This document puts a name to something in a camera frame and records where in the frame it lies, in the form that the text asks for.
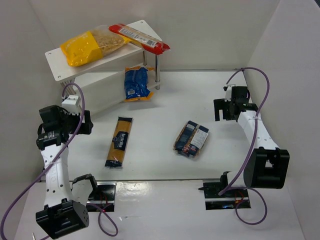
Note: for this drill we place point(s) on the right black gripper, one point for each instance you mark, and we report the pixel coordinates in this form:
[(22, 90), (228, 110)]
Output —
[(221, 108)]

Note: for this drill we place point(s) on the dark blue pasta bag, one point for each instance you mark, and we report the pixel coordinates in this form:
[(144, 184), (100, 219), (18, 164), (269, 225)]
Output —
[(191, 139)]

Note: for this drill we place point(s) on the orange and navy spaghetti pack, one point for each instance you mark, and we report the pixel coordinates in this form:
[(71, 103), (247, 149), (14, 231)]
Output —
[(119, 142)]

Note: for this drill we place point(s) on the yellow macaroni pasta bag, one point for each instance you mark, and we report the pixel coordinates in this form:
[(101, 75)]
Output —
[(92, 45)]

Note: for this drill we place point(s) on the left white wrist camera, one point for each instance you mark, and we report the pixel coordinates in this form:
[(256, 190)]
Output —
[(72, 105)]

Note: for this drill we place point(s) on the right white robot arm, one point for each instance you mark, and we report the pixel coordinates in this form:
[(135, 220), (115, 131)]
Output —
[(266, 164)]

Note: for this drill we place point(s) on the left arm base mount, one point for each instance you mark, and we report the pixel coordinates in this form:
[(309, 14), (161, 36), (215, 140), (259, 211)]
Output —
[(104, 197)]

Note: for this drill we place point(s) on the white two-tier shelf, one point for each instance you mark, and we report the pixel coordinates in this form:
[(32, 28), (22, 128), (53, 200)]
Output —
[(102, 82)]

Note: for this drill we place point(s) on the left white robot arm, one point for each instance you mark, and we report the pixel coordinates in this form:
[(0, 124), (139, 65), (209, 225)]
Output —
[(64, 210)]

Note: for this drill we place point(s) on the red spaghetti pasta bag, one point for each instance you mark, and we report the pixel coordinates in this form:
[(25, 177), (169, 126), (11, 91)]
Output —
[(143, 40)]

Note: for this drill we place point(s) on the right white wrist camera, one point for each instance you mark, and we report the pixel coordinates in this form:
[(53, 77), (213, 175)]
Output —
[(228, 92)]

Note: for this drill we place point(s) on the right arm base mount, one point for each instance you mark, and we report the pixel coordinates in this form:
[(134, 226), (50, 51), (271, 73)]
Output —
[(228, 200)]

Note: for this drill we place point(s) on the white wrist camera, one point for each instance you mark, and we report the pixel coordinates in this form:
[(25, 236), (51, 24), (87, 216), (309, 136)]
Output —
[(72, 105), (228, 92)]

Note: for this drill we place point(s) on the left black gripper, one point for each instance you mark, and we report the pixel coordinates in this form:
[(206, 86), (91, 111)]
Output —
[(86, 122)]

